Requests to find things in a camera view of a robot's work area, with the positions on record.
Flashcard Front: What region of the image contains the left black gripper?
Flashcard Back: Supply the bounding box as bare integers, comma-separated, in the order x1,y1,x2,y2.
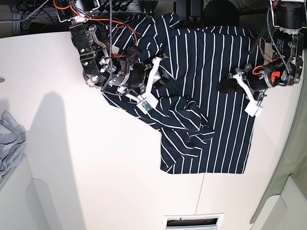
217,64,281,93

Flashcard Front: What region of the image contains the grey cloth pile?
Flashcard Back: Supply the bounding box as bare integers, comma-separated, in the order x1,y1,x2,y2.
0,111,26,182

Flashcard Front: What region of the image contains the aluminium frame post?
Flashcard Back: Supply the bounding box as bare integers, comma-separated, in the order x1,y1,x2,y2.
138,0,158,14

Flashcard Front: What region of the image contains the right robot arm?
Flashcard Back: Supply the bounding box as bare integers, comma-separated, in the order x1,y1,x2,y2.
53,0,170,97

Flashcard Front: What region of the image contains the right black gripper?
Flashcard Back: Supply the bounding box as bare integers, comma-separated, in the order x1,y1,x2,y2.
109,54,170,92

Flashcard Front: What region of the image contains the navy white striped t-shirt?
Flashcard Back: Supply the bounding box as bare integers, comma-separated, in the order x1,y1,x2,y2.
104,13,263,174

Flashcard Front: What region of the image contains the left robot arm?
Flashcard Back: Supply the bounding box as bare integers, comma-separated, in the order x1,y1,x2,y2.
218,0,307,93

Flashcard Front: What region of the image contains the white vent slot frame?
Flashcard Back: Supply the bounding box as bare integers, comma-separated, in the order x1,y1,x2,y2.
164,213,224,230

